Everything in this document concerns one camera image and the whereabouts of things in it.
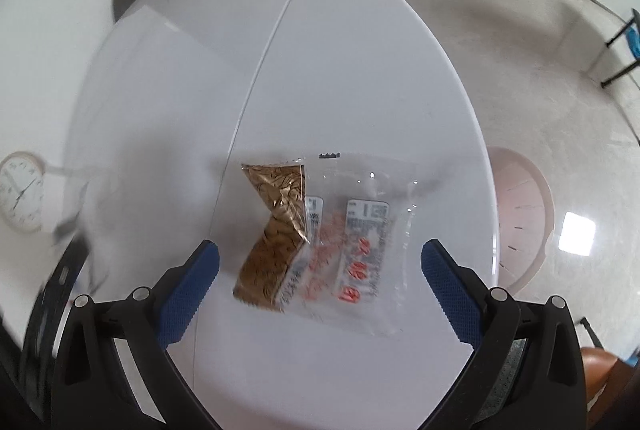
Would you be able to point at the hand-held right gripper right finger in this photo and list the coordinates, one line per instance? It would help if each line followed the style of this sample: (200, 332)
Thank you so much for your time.
(450, 290)

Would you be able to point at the round white wall clock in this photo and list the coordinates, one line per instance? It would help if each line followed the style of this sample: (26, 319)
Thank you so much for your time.
(20, 192)

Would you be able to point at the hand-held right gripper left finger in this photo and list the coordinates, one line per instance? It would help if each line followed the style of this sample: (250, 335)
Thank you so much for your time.
(192, 290)

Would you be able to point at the white slotted waste bin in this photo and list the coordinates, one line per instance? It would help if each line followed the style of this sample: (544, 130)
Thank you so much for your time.
(525, 220)

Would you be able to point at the white oval table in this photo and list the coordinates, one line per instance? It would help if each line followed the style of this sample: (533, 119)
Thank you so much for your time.
(350, 60)

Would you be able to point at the clear snack packet brown print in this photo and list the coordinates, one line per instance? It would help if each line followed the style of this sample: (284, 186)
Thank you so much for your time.
(350, 240)

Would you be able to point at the black metal chair legs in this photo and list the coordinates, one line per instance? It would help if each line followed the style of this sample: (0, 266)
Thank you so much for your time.
(622, 45)

